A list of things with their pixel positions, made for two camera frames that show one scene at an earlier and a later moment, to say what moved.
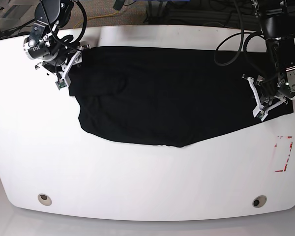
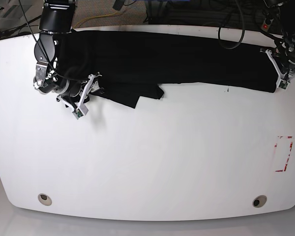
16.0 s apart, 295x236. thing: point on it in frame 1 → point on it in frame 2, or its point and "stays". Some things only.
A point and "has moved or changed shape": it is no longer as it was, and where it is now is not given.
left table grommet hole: x=44 y=199 stays
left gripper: x=56 y=53 → x=45 y=81
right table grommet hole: x=259 y=201 stays
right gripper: x=288 y=85 → x=291 y=52
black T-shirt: x=170 y=96 has moved or changed shape
